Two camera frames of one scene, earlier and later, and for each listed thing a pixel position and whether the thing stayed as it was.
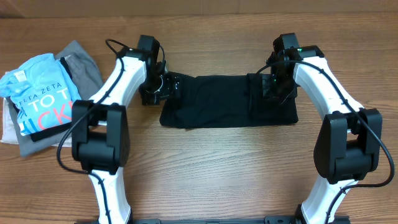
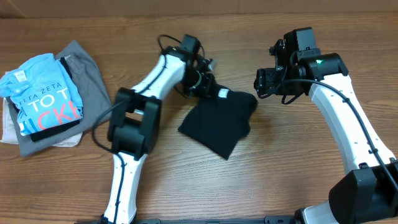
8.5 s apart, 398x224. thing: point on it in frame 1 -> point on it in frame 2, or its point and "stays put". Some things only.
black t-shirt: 224,101 -> 219,122
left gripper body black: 161,86 -> 198,81
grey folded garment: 87,79 stays put
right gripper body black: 282,88 stays put
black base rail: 270,219 stays put
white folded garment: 10,134 stays put
